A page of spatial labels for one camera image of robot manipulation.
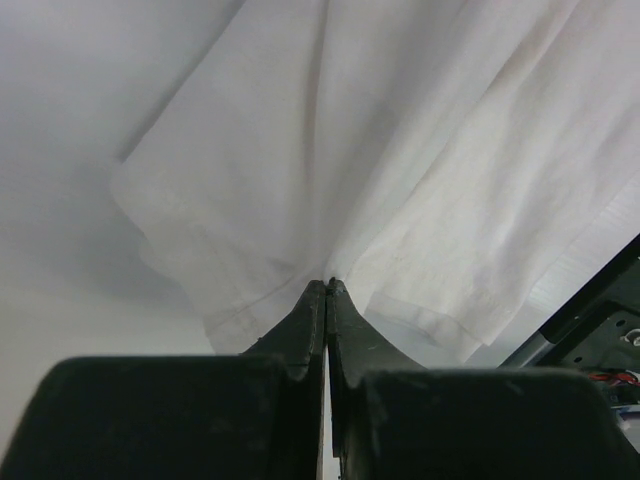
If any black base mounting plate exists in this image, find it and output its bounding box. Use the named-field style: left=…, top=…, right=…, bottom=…
left=502, top=238, right=639, bottom=412

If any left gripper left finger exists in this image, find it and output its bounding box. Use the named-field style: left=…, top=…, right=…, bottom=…
left=1, top=281, right=326, bottom=479

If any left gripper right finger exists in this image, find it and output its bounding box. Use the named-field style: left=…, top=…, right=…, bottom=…
left=326, top=279, right=635, bottom=479

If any white and green t shirt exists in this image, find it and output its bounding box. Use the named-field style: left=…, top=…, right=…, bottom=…
left=111, top=1, right=639, bottom=360

